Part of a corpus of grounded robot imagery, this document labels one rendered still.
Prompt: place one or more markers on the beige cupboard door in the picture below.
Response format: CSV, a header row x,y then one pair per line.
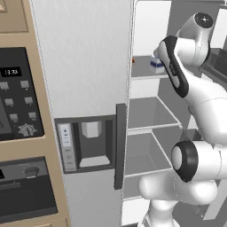
x,y
13,14

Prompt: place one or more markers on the glass fridge shelf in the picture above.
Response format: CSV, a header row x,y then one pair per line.
x,y
144,153
142,66
147,112

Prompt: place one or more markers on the white and blue milk carton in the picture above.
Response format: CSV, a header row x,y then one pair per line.
x,y
156,65

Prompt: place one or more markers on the silver fridge door with dispenser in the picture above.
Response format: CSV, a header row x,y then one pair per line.
x,y
82,59

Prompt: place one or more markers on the small orange item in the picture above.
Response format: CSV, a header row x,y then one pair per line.
x,y
133,60

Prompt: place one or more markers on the beige cabinet housing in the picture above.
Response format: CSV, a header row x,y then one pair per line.
x,y
50,153

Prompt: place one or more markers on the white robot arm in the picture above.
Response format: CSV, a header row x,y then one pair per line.
x,y
207,118

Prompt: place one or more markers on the black oven with knob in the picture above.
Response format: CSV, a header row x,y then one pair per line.
x,y
26,192

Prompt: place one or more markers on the black oven with display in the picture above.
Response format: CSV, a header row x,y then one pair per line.
x,y
17,97

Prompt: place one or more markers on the white fridge body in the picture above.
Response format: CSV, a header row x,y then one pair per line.
x,y
147,26

